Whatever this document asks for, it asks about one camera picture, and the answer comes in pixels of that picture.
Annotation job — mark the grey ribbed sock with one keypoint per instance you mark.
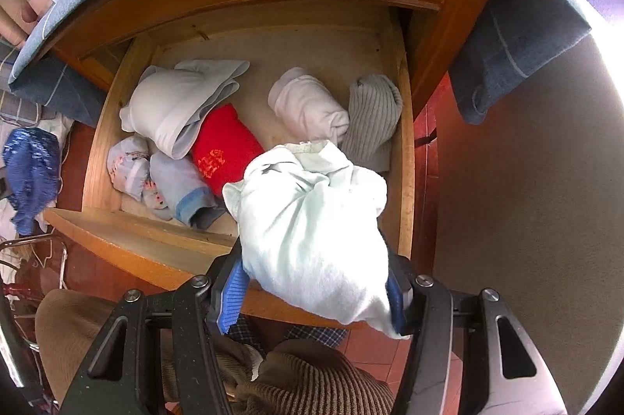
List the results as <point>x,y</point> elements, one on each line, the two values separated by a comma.
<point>373,122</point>

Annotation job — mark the leaf print curtain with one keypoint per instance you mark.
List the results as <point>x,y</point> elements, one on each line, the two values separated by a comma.
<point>19,5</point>

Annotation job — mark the wooden drawer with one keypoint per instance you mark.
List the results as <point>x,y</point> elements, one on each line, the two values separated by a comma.
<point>122,239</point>

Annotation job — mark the white floral sock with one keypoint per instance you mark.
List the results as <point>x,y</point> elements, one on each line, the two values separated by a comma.
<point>126,166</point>

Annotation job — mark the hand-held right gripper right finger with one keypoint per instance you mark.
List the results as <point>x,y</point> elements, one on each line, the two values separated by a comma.
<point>396,305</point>

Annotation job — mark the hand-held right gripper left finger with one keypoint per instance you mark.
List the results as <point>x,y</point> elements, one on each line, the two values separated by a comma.
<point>234,298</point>

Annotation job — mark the white underwear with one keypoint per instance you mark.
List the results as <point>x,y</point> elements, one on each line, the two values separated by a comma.
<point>307,108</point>

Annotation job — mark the red sock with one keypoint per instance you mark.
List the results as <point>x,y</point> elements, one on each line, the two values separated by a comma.
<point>224,147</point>

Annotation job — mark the pale blue underwear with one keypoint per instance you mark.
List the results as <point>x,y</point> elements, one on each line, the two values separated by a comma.
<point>170,108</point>

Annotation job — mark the blue checked cloth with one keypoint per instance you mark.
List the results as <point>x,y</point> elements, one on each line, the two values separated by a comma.
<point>502,49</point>

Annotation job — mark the pale green underwear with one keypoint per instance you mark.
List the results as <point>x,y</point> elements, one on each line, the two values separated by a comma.
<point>312,225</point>

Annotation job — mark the pale blue floral sock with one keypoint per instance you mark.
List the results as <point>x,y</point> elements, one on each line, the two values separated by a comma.
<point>175,181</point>

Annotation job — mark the plaid slipper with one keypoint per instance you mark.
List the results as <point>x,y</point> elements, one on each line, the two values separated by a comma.
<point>317,334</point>
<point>246,332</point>

